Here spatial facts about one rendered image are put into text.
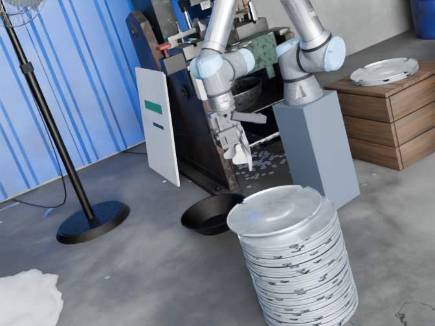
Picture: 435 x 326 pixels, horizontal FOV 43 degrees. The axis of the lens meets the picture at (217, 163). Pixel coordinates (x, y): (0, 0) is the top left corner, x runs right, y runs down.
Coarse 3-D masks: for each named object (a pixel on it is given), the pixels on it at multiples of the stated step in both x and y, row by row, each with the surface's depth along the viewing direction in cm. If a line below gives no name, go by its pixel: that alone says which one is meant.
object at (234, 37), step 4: (236, 12) 250; (240, 12) 246; (244, 12) 244; (236, 16) 243; (204, 20) 260; (208, 20) 254; (232, 24) 255; (232, 28) 256; (232, 32) 256; (236, 32) 257; (232, 36) 257; (236, 36) 257; (228, 40) 256; (232, 40) 257; (236, 40) 258; (228, 44) 257
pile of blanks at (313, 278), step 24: (336, 216) 154; (240, 240) 157; (312, 240) 147; (336, 240) 153; (264, 264) 152; (288, 264) 150; (312, 264) 149; (336, 264) 153; (264, 288) 157; (288, 288) 152; (312, 288) 153; (336, 288) 155; (264, 312) 165; (288, 312) 156; (312, 312) 154; (336, 312) 156
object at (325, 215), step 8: (328, 200) 163; (320, 208) 160; (328, 208) 158; (320, 216) 156; (328, 216) 154; (304, 224) 154; (312, 224) 153; (320, 224) 152; (328, 224) 150; (288, 232) 153; (296, 232) 152; (304, 232) 150; (312, 232) 149; (320, 232) 148; (248, 240) 156; (256, 240) 154; (264, 240) 153; (272, 240) 152; (280, 240) 150; (288, 240) 149; (296, 240) 148; (304, 240) 147
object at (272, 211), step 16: (272, 192) 178; (288, 192) 174; (304, 192) 171; (240, 208) 174; (256, 208) 169; (272, 208) 166; (288, 208) 163; (304, 208) 161; (240, 224) 164; (256, 224) 161; (272, 224) 158; (288, 224) 155
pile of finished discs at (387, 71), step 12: (384, 60) 257; (396, 60) 253; (408, 60) 247; (360, 72) 252; (372, 72) 244; (384, 72) 239; (396, 72) 236; (408, 72) 232; (360, 84) 242; (372, 84) 235
